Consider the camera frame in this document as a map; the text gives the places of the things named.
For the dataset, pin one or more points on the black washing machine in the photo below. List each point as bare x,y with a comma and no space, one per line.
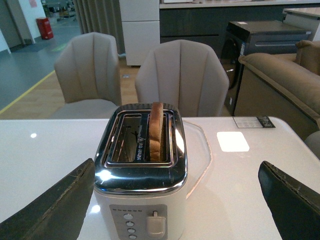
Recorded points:
247,37

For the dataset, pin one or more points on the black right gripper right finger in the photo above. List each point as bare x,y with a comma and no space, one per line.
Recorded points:
295,208

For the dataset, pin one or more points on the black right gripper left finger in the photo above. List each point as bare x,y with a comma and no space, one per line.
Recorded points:
58,213

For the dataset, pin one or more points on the beige curtain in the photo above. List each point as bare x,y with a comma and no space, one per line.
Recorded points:
101,16

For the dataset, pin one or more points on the beige chair centre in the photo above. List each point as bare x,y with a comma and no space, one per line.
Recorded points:
185,74

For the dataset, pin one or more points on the slice of bread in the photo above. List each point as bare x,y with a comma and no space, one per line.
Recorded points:
156,131

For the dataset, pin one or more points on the red fire extinguisher box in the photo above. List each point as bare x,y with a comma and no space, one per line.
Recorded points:
44,28

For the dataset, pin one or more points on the grey chair at right edge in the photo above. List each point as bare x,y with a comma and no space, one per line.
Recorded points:
313,143

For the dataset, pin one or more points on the tan sofa cushion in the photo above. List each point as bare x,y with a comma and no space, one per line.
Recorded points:
308,55

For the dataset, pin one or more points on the beige chair left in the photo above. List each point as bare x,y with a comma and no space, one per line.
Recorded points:
88,73

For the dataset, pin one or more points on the white refrigerator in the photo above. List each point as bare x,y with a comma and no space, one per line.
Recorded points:
141,28

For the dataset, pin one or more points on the label sticker on table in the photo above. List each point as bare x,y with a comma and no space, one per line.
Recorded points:
253,122

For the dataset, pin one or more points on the beige chair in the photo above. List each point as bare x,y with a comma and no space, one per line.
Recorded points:
185,74
88,73

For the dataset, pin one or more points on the white chrome two-slot toaster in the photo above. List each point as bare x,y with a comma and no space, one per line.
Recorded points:
141,198

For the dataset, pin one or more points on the dark kitchen counter cabinet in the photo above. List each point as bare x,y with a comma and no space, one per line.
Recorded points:
206,21

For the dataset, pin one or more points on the tan sofa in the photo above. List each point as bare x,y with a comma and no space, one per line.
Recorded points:
274,85

